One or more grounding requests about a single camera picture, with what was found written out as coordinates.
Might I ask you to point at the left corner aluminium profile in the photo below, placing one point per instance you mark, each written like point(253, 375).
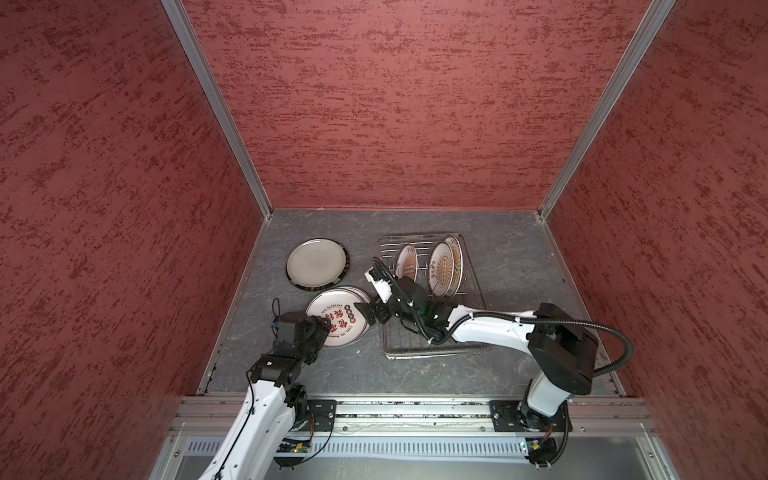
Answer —
point(184, 31)

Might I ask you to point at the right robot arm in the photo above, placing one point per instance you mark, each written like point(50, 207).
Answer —
point(570, 353)

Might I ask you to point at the green rimmed patterned plate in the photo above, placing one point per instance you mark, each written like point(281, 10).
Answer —
point(337, 305)

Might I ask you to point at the orange patterned plate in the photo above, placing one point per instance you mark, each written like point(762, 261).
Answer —
point(445, 267)

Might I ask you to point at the right corner aluminium profile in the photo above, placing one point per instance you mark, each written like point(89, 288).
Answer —
point(648, 28)

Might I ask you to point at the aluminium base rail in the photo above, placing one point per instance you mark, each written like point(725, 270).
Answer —
point(403, 416)

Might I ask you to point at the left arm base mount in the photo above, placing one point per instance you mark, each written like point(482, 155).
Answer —
point(316, 415)

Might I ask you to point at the corner aluminium profile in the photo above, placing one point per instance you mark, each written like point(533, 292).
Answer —
point(184, 31)
point(648, 28)

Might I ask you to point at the small patterned plate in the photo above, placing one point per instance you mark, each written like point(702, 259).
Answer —
point(407, 262)

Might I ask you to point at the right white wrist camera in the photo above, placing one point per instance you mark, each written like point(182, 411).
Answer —
point(382, 287)

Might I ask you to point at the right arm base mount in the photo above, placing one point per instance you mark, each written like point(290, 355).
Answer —
point(508, 416)

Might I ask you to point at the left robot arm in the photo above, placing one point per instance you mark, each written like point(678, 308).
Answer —
point(275, 401)

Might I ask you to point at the plain white plate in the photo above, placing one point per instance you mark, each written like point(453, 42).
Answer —
point(316, 263)

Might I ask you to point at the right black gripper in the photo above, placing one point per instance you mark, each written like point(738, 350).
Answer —
point(368, 311)

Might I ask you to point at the red rimmed white plate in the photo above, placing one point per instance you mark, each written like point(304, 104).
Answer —
point(362, 295)

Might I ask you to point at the dark rimmed patterned plate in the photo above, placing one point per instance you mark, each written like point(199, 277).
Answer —
point(327, 284)

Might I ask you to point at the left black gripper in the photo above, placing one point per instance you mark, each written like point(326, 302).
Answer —
point(320, 330)

